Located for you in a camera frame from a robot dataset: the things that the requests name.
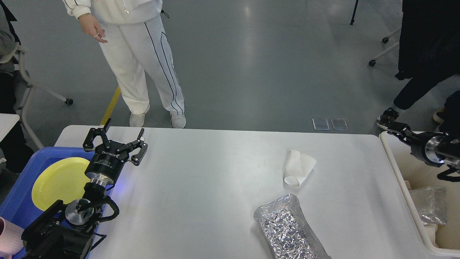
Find floor socket plate right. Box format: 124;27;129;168
331;118;349;131

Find blue plastic tray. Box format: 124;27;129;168
0;146;94;228

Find floor socket plate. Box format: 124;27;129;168
331;118;349;131
312;118;330;131

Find office chair left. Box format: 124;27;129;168
1;42;74;149

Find silver foil bag front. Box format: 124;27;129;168
253;194;331;259

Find black tripod leg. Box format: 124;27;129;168
350;0;359;25

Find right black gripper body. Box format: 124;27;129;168
410;132;447;167

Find seated person at left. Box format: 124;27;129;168
0;2;33;174

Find white side table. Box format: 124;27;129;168
0;113;20;141

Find white office chair right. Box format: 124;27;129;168
368;25;403;67

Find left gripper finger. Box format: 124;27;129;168
82;118;111;151
117;128;148;166

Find yellow plastic plate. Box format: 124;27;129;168
31;157;90;211

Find person in white trousers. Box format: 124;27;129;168
64;0;186;128

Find person with black sneakers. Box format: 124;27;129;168
377;0;459;130

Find large white paper cup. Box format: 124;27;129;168
424;223;439;248

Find pink cup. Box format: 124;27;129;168
0;217;24;259

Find silver foil bag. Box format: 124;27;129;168
253;194;331;259
409;186;447;225

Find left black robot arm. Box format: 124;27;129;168
22;121;148;259

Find beige plastic bin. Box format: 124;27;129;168
379;132;460;259

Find floor socket plate left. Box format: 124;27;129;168
312;118;330;131

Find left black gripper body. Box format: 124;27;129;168
85;140;129;184

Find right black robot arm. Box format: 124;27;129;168
382;121;460;182

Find person at right edge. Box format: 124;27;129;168
433;90;460;136

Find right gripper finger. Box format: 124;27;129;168
385;121;417;146

